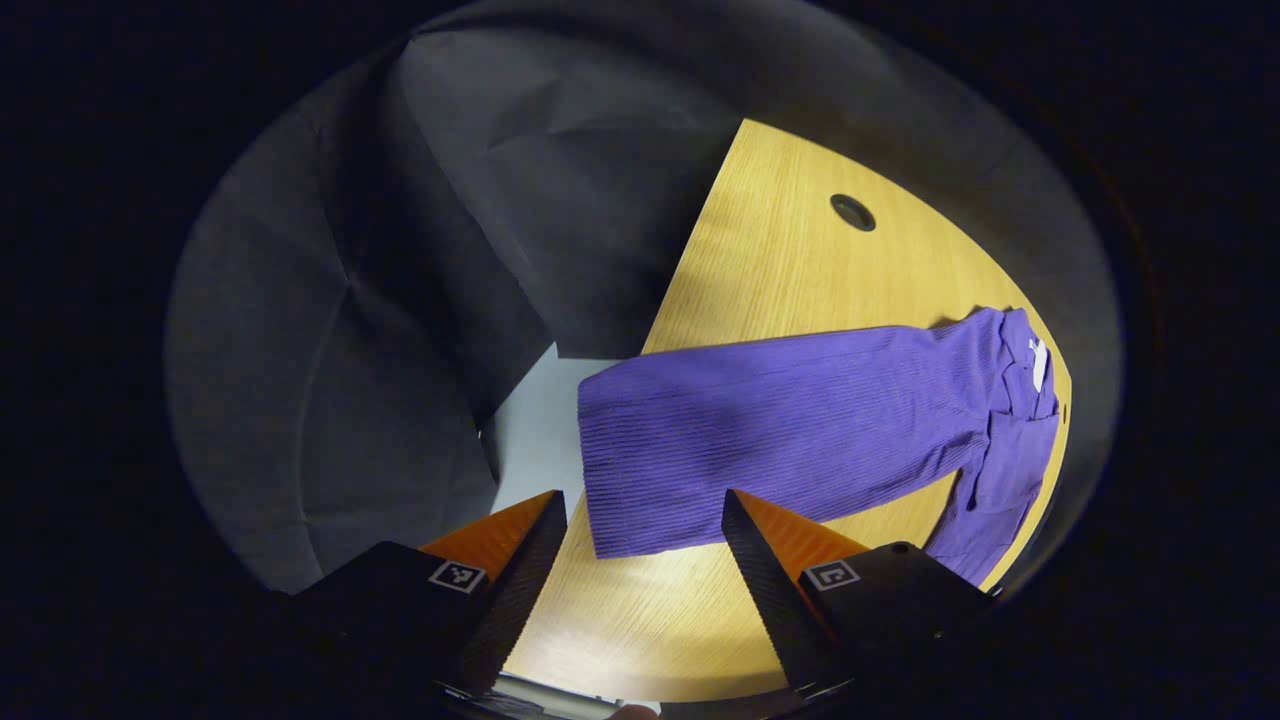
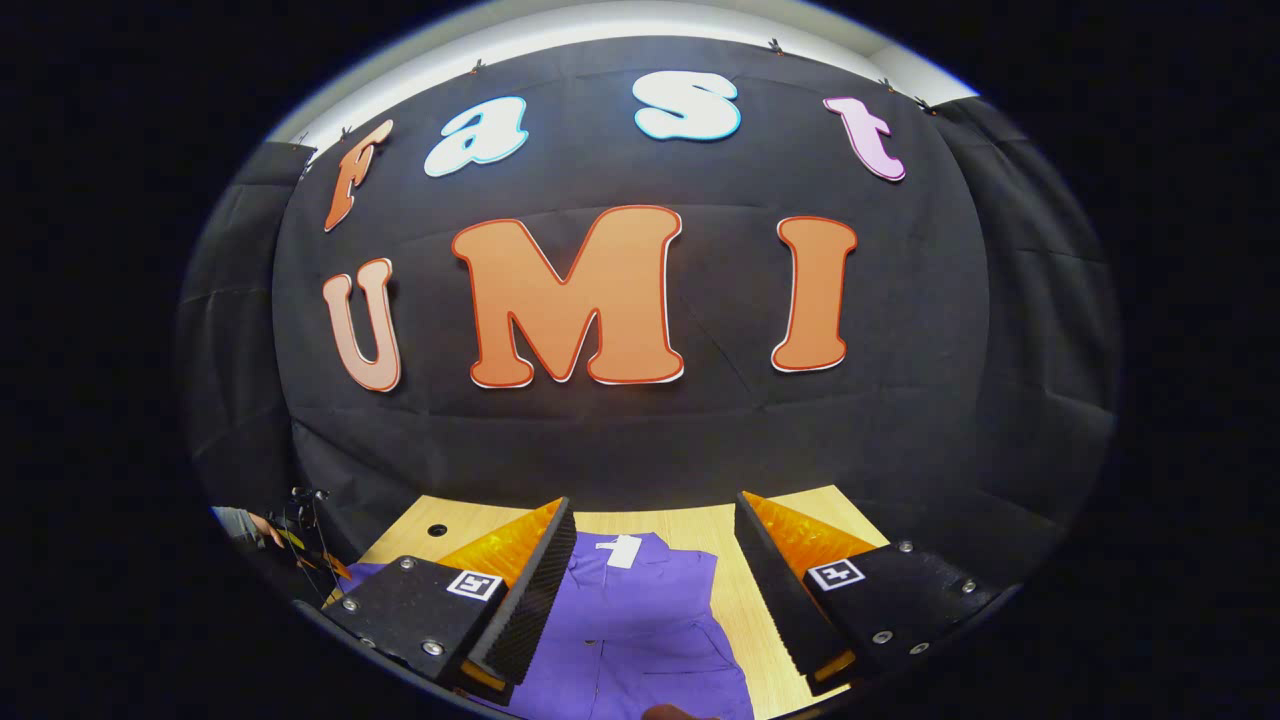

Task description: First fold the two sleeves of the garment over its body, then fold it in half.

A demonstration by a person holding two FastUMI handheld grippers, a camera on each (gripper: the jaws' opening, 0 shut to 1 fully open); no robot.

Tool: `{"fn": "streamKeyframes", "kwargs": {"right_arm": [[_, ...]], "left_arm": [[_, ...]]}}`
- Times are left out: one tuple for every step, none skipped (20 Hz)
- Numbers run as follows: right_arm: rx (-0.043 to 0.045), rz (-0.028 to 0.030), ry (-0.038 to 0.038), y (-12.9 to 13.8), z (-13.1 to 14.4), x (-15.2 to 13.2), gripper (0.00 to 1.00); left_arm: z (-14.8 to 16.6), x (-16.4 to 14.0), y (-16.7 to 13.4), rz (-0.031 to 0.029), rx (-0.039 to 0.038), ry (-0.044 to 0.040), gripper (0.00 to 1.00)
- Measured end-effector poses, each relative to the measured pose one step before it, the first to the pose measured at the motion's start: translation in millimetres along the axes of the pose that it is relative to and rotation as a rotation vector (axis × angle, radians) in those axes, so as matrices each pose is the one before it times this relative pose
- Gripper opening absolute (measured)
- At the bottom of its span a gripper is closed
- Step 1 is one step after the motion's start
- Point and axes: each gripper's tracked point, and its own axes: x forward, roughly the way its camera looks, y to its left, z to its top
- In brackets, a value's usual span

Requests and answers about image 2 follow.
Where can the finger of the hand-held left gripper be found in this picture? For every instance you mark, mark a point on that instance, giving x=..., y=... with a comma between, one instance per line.
x=318, y=560

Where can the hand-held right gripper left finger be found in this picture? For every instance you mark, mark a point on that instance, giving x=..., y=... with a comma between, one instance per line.
x=530, y=610

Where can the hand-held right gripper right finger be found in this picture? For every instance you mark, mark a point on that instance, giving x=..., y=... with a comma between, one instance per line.
x=785, y=620

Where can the purple shirt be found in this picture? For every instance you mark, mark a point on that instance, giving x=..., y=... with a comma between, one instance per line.
x=640, y=620

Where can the black backdrop cloth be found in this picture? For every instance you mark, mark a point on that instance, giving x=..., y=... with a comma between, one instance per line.
x=700, y=430

